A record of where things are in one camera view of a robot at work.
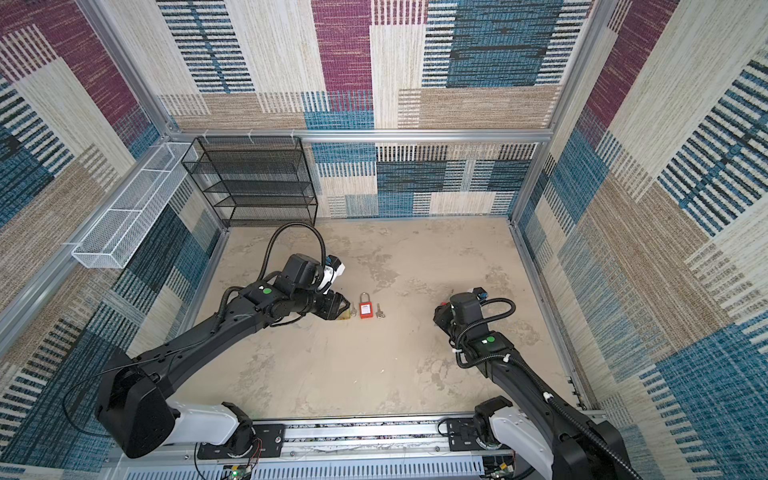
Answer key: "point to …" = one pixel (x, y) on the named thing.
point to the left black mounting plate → (268, 443)
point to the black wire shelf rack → (254, 181)
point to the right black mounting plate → (462, 434)
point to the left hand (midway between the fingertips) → (343, 297)
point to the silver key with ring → (379, 313)
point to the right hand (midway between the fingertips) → (438, 315)
